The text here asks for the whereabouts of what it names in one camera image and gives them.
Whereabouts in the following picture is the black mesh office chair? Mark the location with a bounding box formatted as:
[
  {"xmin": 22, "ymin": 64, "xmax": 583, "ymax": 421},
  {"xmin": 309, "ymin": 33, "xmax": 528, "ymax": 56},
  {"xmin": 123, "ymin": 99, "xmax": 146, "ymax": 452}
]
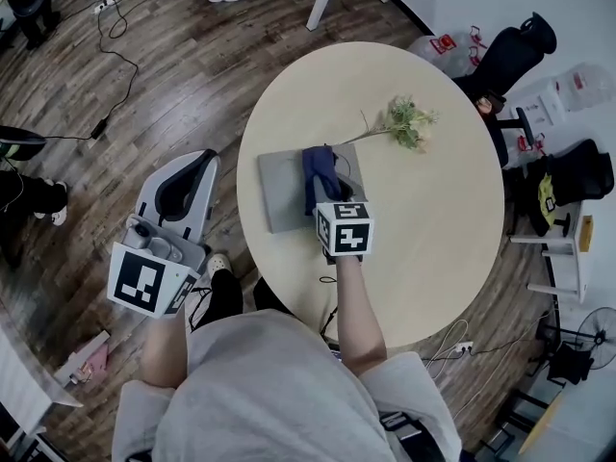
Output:
[{"xmin": 451, "ymin": 11, "xmax": 558, "ymax": 167}]

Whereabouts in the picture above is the white cable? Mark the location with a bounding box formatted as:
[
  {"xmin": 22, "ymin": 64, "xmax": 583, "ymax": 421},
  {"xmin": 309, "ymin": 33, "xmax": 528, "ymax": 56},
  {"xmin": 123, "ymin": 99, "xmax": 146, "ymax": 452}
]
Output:
[{"xmin": 423, "ymin": 319, "xmax": 469, "ymax": 379}]

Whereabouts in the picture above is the black pedestal fan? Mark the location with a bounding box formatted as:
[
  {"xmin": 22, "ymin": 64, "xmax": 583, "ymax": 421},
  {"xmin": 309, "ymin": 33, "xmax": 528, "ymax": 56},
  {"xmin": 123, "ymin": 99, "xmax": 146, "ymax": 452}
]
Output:
[{"xmin": 576, "ymin": 306, "xmax": 616, "ymax": 372}]

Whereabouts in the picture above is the person's left leg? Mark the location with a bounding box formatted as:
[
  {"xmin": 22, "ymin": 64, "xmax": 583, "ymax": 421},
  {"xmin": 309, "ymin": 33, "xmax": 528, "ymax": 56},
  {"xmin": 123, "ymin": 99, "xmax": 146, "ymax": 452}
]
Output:
[{"xmin": 192, "ymin": 269, "xmax": 244, "ymax": 331}]

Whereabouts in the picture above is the wooden board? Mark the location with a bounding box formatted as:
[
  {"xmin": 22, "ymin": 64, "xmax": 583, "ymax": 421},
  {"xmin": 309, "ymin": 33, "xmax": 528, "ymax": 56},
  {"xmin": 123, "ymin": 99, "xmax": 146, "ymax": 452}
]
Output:
[{"xmin": 52, "ymin": 329, "xmax": 112, "ymax": 379}]

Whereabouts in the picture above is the pink bag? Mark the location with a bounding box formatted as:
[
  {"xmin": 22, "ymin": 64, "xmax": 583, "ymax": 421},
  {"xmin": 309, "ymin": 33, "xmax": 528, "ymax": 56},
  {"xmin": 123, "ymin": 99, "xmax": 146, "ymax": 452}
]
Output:
[{"xmin": 71, "ymin": 344, "xmax": 110, "ymax": 384}]

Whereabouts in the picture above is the black harness strap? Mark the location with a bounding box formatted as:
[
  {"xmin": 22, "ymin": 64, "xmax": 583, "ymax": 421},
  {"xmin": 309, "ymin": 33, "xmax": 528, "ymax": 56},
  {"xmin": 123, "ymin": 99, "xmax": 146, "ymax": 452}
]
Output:
[{"xmin": 379, "ymin": 409, "xmax": 429, "ymax": 447}]

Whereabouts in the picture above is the artificial flower sprig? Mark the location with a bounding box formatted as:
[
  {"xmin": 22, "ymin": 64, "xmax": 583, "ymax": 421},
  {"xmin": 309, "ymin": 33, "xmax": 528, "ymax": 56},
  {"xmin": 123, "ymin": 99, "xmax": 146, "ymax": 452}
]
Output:
[{"xmin": 342, "ymin": 94, "xmax": 440, "ymax": 154}]

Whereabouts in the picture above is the yellow-green vest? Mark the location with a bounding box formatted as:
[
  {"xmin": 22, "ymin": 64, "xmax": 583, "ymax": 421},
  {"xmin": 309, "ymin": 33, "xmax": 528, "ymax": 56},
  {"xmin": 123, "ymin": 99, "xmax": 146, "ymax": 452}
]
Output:
[{"xmin": 536, "ymin": 173, "xmax": 558, "ymax": 216}]

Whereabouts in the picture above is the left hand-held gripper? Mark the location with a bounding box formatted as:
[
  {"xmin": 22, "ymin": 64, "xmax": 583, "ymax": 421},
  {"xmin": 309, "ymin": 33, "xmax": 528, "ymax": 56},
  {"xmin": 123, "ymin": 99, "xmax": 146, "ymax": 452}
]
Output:
[{"xmin": 106, "ymin": 149, "xmax": 221, "ymax": 318}]

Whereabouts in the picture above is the person's right leg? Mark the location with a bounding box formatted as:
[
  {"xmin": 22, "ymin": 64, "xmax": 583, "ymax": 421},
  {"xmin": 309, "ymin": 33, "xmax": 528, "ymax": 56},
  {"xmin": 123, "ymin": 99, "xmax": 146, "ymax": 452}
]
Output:
[{"xmin": 252, "ymin": 276, "xmax": 295, "ymax": 317}]

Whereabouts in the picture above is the white water dispenser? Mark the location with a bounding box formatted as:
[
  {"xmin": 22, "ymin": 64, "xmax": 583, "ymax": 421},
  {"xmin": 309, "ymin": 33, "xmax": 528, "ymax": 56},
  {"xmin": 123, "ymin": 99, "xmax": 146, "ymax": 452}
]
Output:
[{"xmin": 509, "ymin": 78, "xmax": 569, "ymax": 127}]

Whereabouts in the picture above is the clear plastic water jug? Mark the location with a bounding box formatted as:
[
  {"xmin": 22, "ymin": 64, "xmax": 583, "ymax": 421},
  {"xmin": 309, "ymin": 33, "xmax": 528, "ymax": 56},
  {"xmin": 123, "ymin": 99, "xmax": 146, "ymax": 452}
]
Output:
[
  {"xmin": 407, "ymin": 25, "xmax": 482, "ymax": 79},
  {"xmin": 552, "ymin": 63, "xmax": 616, "ymax": 113},
  {"xmin": 504, "ymin": 132, "xmax": 548, "ymax": 167}
]

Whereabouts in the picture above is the black thin cable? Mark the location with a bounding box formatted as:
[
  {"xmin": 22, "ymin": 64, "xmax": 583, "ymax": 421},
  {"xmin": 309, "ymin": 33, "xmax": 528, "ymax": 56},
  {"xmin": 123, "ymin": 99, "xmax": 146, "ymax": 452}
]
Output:
[
  {"xmin": 320, "ymin": 275, "xmax": 340, "ymax": 341},
  {"xmin": 187, "ymin": 286, "xmax": 213, "ymax": 331}
]

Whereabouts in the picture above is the black chair with bags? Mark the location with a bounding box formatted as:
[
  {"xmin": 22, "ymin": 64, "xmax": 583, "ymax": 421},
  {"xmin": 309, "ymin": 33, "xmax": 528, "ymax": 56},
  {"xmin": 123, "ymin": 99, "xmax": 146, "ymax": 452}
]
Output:
[{"xmin": 519, "ymin": 138, "xmax": 616, "ymax": 238}]

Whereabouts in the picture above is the person's left forearm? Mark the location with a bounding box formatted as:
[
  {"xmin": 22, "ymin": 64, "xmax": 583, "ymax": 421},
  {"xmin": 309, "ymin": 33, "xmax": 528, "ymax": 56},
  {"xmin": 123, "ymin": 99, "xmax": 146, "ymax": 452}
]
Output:
[{"xmin": 139, "ymin": 310, "xmax": 192, "ymax": 388}]

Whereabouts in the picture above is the dark blue cloth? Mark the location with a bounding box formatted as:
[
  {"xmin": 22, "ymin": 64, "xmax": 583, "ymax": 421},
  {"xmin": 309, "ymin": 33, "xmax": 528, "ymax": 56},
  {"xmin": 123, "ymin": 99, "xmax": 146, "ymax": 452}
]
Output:
[{"xmin": 301, "ymin": 145, "xmax": 344, "ymax": 217}]

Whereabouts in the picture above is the person's leg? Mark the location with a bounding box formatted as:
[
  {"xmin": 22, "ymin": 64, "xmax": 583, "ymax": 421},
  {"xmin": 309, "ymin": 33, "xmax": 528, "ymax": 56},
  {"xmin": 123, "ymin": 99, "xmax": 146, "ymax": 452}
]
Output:
[
  {"xmin": 192, "ymin": 269, "xmax": 244, "ymax": 331},
  {"xmin": 252, "ymin": 276, "xmax": 295, "ymax": 317}
]

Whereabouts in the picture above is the white desk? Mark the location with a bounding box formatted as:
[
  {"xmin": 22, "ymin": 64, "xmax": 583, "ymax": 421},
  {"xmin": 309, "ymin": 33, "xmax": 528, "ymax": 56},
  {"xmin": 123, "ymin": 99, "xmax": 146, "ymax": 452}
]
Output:
[{"xmin": 0, "ymin": 324, "xmax": 83, "ymax": 451}]

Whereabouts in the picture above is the black power adapter cable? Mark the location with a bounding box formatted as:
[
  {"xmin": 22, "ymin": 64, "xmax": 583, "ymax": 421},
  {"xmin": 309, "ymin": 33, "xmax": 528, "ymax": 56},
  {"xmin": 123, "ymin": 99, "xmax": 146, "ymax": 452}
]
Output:
[{"xmin": 45, "ymin": 0, "xmax": 141, "ymax": 141}]

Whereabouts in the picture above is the small brown bag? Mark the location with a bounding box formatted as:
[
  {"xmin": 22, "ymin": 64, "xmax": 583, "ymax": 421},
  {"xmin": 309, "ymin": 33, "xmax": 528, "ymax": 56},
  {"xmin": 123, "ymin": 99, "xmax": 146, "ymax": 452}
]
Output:
[{"xmin": 475, "ymin": 91, "xmax": 506, "ymax": 115}]

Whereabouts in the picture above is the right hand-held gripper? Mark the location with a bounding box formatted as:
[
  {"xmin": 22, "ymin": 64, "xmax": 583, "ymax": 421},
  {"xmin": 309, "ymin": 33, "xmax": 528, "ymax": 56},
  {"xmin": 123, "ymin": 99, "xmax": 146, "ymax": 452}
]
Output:
[{"xmin": 312, "ymin": 173, "xmax": 375, "ymax": 267}]

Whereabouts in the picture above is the person's right forearm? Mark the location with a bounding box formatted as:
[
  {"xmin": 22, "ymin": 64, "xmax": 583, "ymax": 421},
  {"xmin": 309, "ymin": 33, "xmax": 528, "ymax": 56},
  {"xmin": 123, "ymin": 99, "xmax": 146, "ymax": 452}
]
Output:
[{"xmin": 335, "ymin": 256, "xmax": 388, "ymax": 378}]

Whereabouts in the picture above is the person's left cream clog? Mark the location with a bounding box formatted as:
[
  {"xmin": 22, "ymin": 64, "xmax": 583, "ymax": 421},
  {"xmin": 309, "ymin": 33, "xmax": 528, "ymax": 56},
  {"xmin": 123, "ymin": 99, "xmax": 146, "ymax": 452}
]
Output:
[{"xmin": 205, "ymin": 252, "xmax": 233, "ymax": 276}]

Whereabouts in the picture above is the person's grey shirt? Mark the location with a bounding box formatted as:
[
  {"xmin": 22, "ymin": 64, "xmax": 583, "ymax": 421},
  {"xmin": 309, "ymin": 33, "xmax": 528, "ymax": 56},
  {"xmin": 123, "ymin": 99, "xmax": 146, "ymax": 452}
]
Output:
[{"xmin": 111, "ymin": 308, "xmax": 463, "ymax": 462}]

